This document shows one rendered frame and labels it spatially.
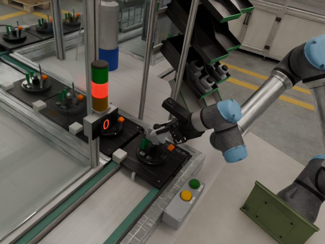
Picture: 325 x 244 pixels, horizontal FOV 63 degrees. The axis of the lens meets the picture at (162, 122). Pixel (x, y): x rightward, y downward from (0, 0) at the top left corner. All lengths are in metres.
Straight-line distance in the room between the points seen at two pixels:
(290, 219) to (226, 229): 0.24
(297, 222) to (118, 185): 0.66
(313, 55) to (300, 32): 4.03
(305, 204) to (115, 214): 0.67
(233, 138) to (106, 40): 1.22
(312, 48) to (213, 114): 0.35
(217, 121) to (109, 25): 1.15
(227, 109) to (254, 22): 4.18
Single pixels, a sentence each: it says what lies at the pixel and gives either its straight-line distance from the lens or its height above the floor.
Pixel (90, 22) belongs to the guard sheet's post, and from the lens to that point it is 0.76.
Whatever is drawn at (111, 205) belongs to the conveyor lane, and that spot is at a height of 0.92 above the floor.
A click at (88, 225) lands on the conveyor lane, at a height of 0.92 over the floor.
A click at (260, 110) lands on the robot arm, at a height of 1.28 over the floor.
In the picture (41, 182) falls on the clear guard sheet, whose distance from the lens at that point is 0.92.
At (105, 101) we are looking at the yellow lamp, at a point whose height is 1.29.
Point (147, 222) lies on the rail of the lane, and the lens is 0.96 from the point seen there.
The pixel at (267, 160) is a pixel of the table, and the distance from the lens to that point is 1.48.
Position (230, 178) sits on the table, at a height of 0.86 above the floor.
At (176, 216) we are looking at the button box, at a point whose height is 0.96.
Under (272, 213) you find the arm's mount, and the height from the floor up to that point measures 0.96.
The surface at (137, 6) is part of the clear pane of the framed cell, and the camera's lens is 2.02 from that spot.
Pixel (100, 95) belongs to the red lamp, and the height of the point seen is 1.32.
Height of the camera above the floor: 1.78
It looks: 38 degrees down
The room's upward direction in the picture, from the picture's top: 10 degrees clockwise
